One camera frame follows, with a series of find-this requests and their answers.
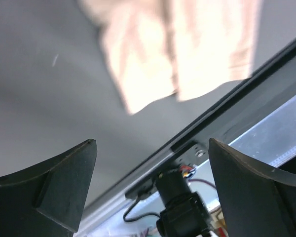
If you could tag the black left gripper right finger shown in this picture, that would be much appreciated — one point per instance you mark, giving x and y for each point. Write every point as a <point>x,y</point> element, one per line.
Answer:
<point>257,199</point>

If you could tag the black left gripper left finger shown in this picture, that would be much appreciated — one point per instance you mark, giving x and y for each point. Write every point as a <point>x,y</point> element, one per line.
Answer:
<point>48,198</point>

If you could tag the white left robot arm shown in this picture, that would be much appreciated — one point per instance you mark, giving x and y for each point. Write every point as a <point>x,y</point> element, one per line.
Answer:
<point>185,214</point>

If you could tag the beige t shirt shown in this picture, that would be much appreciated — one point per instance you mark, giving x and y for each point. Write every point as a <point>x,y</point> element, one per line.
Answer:
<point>188,48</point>

